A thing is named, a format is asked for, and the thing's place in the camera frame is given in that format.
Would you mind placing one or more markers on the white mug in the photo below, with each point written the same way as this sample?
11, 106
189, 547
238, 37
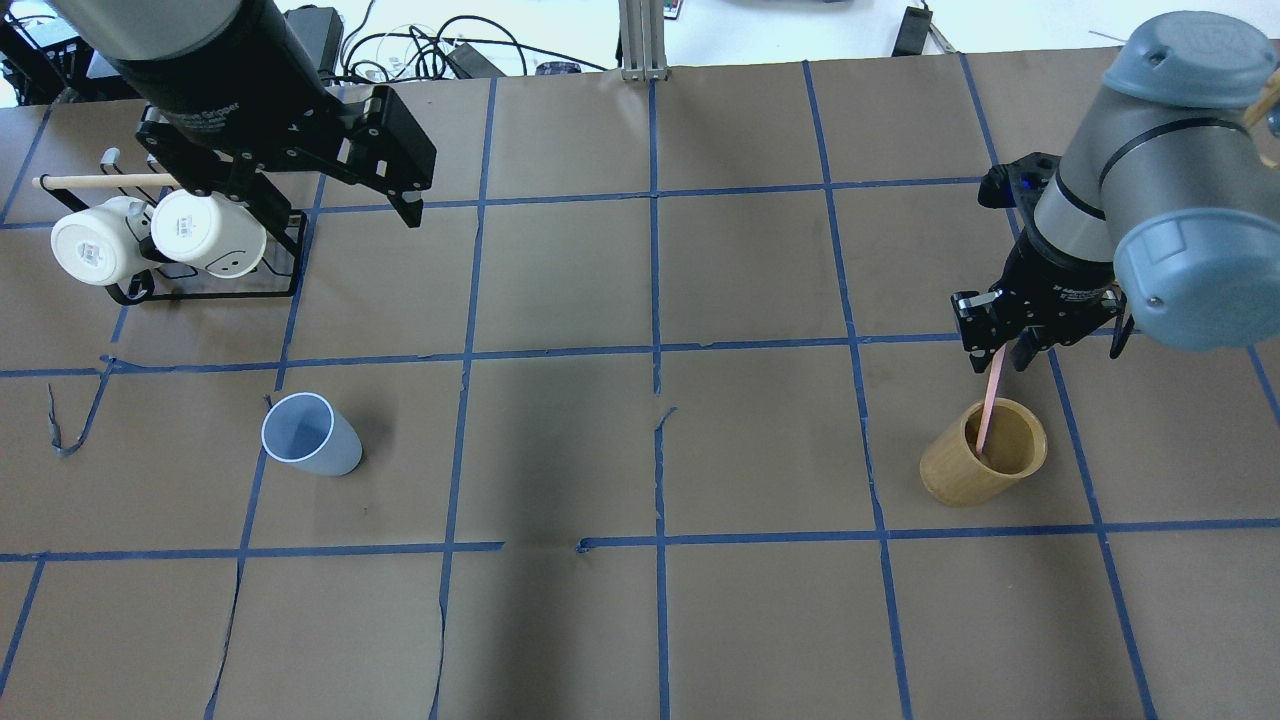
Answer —
208, 233
103, 245

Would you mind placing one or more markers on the wooden rack handle rod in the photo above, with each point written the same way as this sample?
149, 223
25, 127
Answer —
140, 180

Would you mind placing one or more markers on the pink chopstick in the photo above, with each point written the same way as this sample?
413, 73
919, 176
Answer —
987, 409

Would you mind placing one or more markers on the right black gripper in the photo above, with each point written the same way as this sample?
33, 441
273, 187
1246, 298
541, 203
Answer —
1052, 276

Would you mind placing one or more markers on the aluminium frame post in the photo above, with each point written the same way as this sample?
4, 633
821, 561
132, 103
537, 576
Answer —
643, 41

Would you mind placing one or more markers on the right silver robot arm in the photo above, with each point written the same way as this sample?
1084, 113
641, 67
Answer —
1161, 216

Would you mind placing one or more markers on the black wire cup rack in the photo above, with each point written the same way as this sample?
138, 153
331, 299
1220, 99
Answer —
276, 276

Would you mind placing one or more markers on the white mug far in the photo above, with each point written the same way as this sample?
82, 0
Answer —
208, 233

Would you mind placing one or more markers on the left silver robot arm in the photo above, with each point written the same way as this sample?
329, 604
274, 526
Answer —
190, 38

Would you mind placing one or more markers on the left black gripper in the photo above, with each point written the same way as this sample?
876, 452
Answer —
222, 72

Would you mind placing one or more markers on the bamboo chopstick holder cup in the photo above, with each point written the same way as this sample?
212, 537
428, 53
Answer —
960, 474

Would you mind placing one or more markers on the light blue plastic cup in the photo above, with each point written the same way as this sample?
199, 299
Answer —
306, 432

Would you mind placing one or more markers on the white mug near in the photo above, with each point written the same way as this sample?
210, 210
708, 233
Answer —
103, 245

